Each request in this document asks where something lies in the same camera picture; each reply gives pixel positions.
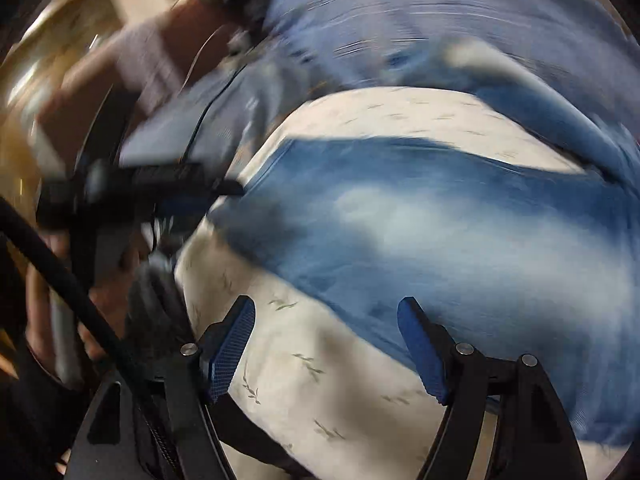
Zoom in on blue plaid pillow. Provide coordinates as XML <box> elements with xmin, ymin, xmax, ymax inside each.
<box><xmin>122</xmin><ymin>0</ymin><xmax>639</xmax><ymax>171</ymax></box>

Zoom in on blue denim jeans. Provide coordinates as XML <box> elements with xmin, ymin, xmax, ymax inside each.
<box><xmin>209</xmin><ymin>38</ymin><xmax>639</xmax><ymax>445</ymax></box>

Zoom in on black cable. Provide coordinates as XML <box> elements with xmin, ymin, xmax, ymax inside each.
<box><xmin>177</xmin><ymin>24</ymin><xmax>252</xmax><ymax>166</ymax></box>

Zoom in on cream leaf-print bed sheet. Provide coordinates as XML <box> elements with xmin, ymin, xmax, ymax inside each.
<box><xmin>171</xmin><ymin>84</ymin><xmax>624</xmax><ymax>480</ymax></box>

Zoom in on person's left hand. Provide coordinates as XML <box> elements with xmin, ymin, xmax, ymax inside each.
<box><xmin>25</xmin><ymin>233</ymin><xmax>149</xmax><ymax>380</ymax></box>

